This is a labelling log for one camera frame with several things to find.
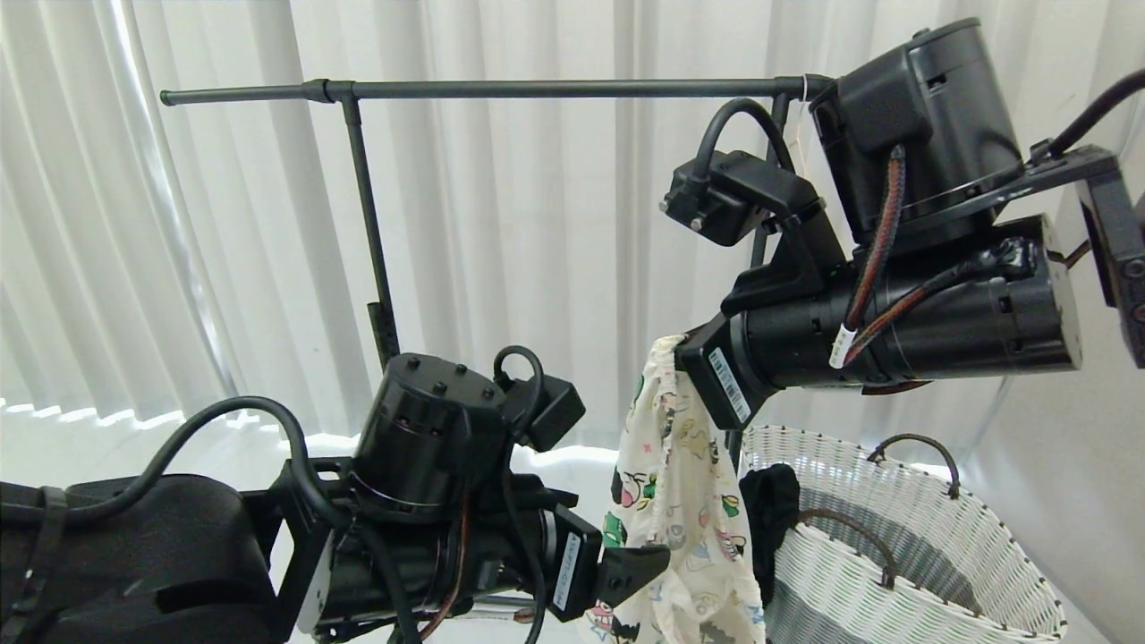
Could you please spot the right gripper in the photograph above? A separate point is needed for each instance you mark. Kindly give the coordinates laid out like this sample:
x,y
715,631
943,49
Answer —
x,y
966,331

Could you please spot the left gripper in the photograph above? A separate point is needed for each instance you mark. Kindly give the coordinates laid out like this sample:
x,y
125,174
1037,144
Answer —
x,y
501,563

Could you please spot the cream printed garment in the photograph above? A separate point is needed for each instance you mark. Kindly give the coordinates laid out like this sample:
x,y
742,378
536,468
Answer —
x,y
680,501

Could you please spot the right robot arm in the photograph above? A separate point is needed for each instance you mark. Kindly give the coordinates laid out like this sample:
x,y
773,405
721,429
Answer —
x,y
939,116

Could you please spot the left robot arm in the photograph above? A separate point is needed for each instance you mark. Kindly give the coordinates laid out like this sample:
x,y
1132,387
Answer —
x,y
161,563

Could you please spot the white laundry basket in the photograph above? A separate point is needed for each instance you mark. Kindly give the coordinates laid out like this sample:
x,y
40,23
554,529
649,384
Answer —
x,y
894,572

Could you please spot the black clothes rack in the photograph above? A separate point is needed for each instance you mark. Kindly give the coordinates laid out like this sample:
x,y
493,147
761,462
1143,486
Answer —
x,y
537,88

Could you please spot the black garment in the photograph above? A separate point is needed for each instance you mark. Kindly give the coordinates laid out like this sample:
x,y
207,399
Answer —
x,y
774,519

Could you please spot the white curtain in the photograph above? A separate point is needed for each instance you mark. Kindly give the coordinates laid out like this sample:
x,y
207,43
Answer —
x,y
537,224

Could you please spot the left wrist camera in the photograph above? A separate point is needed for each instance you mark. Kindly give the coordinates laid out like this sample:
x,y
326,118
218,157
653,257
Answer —
x,y
550,411

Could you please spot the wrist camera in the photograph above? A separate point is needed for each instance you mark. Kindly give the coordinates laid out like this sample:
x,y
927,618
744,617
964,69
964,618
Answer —
x,y
550,411
733,197

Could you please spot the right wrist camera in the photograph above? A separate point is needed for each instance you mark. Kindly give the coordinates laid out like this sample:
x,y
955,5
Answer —
x,y
733,197

